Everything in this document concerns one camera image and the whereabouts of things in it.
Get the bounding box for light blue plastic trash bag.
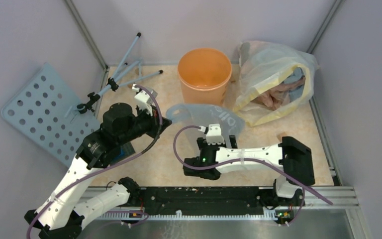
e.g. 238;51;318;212
166;104;245;158

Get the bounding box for purple cable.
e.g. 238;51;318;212
26;85;164;239
173;125;334;227

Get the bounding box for white toothed cable strip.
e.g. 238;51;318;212
97;210;278;221

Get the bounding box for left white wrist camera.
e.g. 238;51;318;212
131;84;158;116

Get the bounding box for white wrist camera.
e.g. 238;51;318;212
131;84;158;116
199;123;225;145

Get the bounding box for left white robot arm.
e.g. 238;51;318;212
24;103;172;239

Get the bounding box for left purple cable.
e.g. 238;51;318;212
26;85;164;239

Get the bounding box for large translucent white trash bag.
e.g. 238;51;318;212
232;40;318;126

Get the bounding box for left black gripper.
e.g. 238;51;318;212
117;102;172;145

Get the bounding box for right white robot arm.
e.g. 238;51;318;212
183;136;315;205

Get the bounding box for light blue tripod stand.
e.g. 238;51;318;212
73;32;164;114

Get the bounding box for light blue perforated board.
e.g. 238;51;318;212
1;63;100;167

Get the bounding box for blue block holder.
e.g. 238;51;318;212
120;142;136;159

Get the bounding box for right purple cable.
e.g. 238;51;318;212
173;125;334;227

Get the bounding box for pink plastic bags inside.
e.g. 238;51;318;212
252;76;305;111

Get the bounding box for orange plastic trash bin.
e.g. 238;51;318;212
177;48;232;106

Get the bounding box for wooden cube on table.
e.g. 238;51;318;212
277;132;287;140

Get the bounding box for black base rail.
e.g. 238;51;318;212
130;186;304;217

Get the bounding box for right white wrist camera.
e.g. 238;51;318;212
199;123;225;145

